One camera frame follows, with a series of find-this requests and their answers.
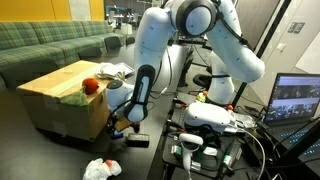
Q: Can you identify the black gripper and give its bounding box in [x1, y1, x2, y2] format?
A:
[106, 111, 118, 135]

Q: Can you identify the blue wavy sponge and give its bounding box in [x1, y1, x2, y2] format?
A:
[111, 130, 125, 140]

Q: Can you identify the white bag orange print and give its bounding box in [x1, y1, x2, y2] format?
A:
[82, 158, 123, 180]

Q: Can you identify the white cloth towel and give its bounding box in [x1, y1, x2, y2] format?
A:
[96, 62, 126, 81]

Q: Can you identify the large cardboard box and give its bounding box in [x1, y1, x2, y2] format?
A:
[15, 59, 126, 143]

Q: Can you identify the dark grey eraser block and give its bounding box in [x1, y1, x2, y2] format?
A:
[126, 133, 150, 148]

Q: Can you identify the white tablet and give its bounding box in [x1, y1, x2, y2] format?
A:
[118, 62, 135, 76]

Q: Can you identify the white VR controller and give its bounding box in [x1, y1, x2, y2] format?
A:
[178, 133, 204, 173]

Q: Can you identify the small yellow green bottle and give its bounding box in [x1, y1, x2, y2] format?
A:
[195, 90, 208, 104]

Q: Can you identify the white VR headset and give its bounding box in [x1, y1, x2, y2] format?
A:
[183, 101, 234, 134]

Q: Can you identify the black office chair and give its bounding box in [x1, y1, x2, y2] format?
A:
[193, 72, 214, 90]

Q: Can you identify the black equipment cart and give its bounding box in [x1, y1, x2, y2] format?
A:
[161, 96, 264, 180]

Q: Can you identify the green plaid sofa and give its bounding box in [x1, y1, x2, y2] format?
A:
[0, 19, 128, 91]

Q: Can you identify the clear plastic bag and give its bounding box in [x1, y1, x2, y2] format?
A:
[233, 111, 256, 129]

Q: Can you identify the black diagonal pole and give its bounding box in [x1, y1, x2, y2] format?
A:
[231, 0, 292, 108]

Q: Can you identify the black open laptop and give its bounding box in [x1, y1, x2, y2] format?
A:
[256, 73, 320, 168]

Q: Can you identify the green handled tool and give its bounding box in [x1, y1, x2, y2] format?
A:
[218, 146, 235, 178]

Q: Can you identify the white cable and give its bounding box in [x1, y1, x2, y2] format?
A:
[233, 128, 267, 180]

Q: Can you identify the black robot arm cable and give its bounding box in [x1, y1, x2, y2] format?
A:
[213, 0, 253, 50]

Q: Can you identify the white light switch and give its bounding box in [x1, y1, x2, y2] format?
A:
[276, 42, 288, 52]

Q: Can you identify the dark wall sign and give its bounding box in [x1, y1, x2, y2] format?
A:
[288, 21, 307, 34]

